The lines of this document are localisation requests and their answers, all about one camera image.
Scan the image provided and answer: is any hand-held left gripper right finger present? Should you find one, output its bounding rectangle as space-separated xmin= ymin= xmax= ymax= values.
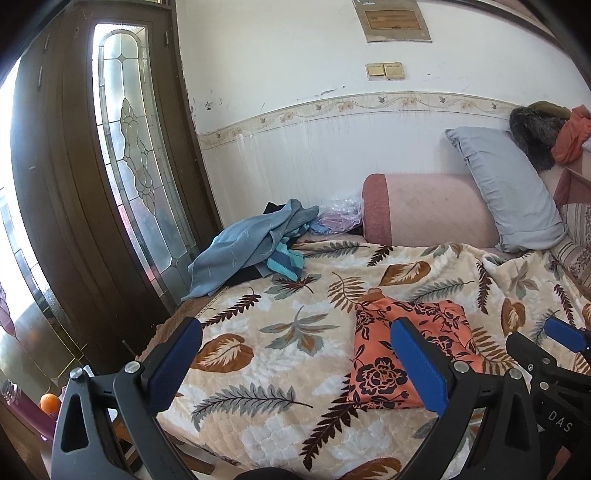
xmin=390 ymin=318 xmax=541 ymax=480

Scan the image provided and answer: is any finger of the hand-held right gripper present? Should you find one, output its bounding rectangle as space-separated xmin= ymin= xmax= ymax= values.
xmin=505 ymin=332 xmax=561 ymax=377
xmin=544 ymin=318 xmax=591 ymax=370

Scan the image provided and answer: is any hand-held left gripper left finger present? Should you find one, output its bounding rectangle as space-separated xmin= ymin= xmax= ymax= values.
xmin=51 ymin=318 xmax=204 ymax=480

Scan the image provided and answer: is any orange floral garment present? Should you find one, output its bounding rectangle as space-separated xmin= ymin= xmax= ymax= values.
xmin=346 ymin=288 xmax=485 ymax=411

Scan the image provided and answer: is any striped cushion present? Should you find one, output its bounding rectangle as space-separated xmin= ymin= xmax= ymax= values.
xmin=547 ymin=200 xmax=591 ymax=301

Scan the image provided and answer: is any leaf-print blanket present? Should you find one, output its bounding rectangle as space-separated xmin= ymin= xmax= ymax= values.
xmin=139 ymin=240 xmax=591 ymax=480

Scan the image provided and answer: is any blue-grey cloth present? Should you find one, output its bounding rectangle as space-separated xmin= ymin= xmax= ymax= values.
xmin=187 ymin=198 xmax=320 ymax=300

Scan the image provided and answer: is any teal striped cloth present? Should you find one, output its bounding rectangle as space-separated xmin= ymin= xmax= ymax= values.
xmin=267 ymin=222 xmax=325 ymax=281

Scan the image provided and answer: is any grey pillow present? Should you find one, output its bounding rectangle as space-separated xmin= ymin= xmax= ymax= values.
xmin=444 ymin=127 xmax=568 ymax=254

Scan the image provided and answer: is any purple bottle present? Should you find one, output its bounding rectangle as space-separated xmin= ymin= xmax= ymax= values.
xmin=0 ymin=378 xmax=56 ymax=441

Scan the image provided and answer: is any clear plastic bag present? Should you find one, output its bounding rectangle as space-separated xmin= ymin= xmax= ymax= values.
xmin=318 ymin=205 xmax=365 ymax=234
xmin=330 ymin=196 xmax=364 ymax=216

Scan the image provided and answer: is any salmon pink cloth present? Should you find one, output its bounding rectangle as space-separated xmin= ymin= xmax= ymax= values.
xmin=551 ymin=105 xmax=591 ymax=163

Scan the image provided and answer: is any fur-trimmed dark coat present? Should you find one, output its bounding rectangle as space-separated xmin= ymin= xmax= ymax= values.
xmin=509 ymin=100 xmax=573 ymax=171

